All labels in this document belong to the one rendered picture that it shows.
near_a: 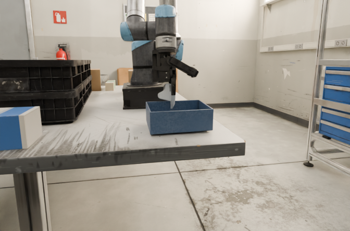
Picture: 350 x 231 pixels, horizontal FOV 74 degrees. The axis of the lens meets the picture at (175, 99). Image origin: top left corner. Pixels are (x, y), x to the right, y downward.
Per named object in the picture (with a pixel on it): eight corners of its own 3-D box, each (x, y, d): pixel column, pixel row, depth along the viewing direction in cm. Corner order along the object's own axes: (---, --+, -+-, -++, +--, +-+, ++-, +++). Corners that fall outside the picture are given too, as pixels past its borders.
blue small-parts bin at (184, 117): (198, 117, 88) (199, 99, 87) (213, 130, 74) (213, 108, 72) (146, 120, 84) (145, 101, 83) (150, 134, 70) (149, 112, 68)
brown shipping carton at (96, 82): (101, 87, 195) (100, 68, 193) (101, 90, 175) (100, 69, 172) (61, 89, 186) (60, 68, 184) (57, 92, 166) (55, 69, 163)
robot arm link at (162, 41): (174, 40, 88) (178, 35, 80) (174, 52, 88) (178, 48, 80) (154, 40, 87) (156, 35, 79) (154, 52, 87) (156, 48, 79)
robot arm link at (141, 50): (134, 65, 126) (132, 39, 124) (159, 64, 126) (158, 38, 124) (129, 66, 114) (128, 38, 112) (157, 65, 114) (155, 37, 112)
